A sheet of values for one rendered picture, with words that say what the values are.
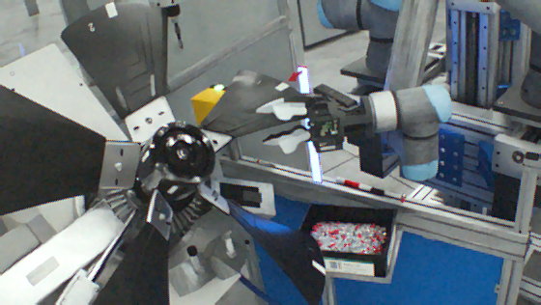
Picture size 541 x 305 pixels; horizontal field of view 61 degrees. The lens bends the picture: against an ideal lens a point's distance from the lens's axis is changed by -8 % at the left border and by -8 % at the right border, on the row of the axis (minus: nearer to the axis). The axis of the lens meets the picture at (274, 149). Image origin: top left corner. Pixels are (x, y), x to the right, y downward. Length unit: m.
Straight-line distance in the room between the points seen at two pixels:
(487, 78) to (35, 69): 1.17
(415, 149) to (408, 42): 0.22
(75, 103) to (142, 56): 0.26
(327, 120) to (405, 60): 0.24
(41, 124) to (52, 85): 0.35
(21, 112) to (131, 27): 0.29
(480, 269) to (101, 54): 1.00
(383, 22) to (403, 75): 0.43
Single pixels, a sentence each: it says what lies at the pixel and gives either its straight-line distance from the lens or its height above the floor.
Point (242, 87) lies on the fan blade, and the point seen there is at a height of 1.20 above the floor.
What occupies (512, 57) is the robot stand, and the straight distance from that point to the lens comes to 1.52.
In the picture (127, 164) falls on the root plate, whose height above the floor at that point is 1.22.
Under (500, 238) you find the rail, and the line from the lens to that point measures 1.19.
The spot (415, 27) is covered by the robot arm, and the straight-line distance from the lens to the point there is 1.02.
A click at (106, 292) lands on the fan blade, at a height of 1.15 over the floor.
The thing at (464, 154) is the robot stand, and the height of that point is 0.83.
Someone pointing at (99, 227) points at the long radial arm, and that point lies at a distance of 0.93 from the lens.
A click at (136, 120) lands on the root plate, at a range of 0.93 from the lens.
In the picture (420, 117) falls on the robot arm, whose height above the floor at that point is 1.17.
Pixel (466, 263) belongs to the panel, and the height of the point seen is 0.71.
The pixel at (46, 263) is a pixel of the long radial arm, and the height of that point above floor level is 1.12.
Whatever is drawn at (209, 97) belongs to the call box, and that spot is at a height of 1.07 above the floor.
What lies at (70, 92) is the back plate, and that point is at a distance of 1.16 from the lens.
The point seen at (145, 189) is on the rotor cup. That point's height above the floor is 1.16.
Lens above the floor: 1.62
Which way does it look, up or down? 30 degrees down
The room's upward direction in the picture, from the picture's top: 10 degrees counter-clockwise
